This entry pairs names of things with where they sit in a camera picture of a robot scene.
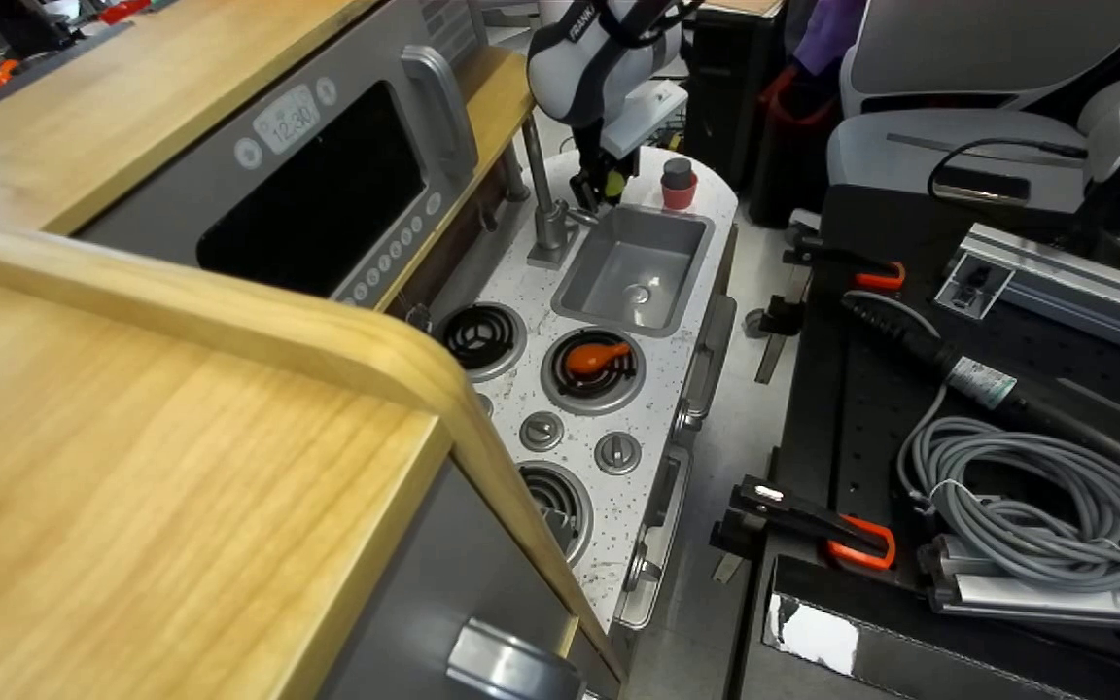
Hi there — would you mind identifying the aluminium extrusion rail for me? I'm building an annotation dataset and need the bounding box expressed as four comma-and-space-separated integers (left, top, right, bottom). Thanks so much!
934, 217, 1120, 365

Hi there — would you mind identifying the wooden toy kitchen hutch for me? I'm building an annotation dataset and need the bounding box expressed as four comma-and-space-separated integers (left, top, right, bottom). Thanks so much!
0, 0, 550, 314

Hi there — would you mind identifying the black computer tower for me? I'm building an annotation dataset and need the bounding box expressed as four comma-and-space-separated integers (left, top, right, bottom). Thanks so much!
685, 0, 791, 200

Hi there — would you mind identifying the grey toy sink basin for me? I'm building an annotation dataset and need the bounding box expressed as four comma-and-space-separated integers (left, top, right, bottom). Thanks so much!
550, 206, 717, 341

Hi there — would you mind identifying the grey toy oven door handle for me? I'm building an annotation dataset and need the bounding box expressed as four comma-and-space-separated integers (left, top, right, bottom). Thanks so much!
672, 291, 739, 438

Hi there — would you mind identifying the black cylindrical tool handle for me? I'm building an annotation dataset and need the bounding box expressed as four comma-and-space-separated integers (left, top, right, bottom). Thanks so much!
839, 288, 1120, 502

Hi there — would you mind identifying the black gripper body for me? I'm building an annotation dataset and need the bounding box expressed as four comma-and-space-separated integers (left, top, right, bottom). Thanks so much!
567, 118, 650, 187

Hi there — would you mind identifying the curved wooden kitchen side panel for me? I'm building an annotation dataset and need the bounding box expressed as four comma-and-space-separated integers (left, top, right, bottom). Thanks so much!
0, 212, 624, 700

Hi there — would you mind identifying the purple cloth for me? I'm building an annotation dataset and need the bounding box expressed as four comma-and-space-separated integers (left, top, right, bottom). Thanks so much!
791, 0, 866, 78

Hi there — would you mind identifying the grey stove knob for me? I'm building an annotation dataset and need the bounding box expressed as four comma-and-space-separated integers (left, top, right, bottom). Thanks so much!
590, 428, 645, 480
519, 407, 567, 454

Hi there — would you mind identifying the red strap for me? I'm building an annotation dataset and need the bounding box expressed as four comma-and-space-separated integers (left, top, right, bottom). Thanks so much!
759, 64, 846, 133

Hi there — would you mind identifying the silver cabinet door handle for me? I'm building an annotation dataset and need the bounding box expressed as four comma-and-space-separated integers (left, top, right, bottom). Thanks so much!
445, 613, 584, 700

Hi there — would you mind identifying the black clamp with orange handle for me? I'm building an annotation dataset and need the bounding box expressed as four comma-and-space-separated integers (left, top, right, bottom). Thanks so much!
783, 223, 912, 298
707, 475, 904, 577

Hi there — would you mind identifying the grey toy cabinet door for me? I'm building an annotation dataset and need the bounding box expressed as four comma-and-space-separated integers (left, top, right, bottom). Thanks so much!
318, 451, 616, 700

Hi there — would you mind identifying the white label sticker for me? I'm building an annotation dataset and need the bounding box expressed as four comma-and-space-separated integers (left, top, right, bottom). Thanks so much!
767, 593, 864, 682

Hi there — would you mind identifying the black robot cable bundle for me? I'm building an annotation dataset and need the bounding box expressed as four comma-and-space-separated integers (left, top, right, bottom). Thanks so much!
584, 0, 707, 56

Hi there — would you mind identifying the grey toy faucet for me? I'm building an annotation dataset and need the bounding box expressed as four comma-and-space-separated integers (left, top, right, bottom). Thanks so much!
519, 120, 588, 274

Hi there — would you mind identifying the grey coiled cable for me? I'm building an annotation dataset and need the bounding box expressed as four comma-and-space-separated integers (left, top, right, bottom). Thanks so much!
895, 384, 1120, 597

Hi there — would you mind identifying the white and grey bar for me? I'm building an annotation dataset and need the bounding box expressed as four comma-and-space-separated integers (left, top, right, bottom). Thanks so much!
925, 536, 1120, 634

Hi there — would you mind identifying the small black clamp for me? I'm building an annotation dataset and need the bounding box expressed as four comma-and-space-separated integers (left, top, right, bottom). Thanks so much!
747, 291, 809, 384

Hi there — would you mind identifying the red cup with black lid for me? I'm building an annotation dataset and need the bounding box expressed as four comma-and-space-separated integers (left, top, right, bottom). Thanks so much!
658, 157, 701, 216

